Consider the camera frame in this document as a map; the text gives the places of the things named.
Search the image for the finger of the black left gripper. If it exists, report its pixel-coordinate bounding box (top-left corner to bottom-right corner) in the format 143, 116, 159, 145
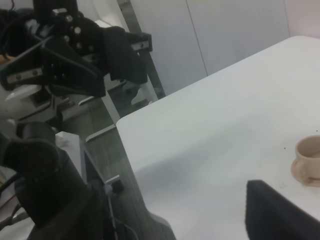
125, 32, 152, 52
0, 36, 54, 91

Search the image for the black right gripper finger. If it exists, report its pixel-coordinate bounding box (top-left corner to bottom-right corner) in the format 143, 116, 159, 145
245, 180, 320, 240

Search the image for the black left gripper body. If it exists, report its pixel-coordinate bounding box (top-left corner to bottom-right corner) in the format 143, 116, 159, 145
24, 0, 152, 98

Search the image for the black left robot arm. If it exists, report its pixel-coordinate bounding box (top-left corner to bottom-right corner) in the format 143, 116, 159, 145
0, 0, 153, 240

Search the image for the beige teacup near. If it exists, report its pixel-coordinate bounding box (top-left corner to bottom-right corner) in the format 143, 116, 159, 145
291, 135, 320, 188

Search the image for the metal frame leg stand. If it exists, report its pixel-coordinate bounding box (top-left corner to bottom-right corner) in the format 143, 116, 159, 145
78, 0, 167, 143

